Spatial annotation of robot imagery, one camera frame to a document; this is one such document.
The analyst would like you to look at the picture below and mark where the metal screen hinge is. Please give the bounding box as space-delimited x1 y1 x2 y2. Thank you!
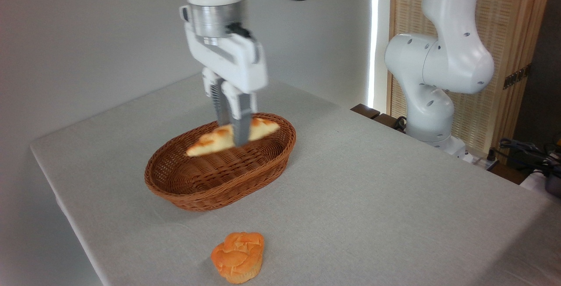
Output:
503 64 532 90

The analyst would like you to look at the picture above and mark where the grey tablecloth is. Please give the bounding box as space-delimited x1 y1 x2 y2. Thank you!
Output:
30 72 561 286

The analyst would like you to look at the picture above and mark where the wooden bamboo folding screen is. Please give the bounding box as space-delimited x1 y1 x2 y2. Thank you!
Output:
388 0 555 164

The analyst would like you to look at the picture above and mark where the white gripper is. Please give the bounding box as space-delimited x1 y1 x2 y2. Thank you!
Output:
180 6 269 146

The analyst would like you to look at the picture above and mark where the dark brown wooden furniture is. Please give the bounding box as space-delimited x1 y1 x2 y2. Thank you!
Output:
351 104 408 134

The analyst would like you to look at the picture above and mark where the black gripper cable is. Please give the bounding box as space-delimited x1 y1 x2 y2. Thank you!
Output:
226 22 260 65

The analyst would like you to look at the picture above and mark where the orange muffin shaped bread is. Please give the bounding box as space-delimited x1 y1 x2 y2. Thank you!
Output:
210 232 265 284

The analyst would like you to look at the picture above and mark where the long braided bread loaf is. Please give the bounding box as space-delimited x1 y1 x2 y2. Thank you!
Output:
185 117 281 158

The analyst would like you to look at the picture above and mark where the brown wicker oval basket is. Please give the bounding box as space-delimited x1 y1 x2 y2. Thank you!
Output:
144 113 297 212

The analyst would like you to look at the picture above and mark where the black cable bundle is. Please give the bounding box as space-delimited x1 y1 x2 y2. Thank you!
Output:
498 138 561 177

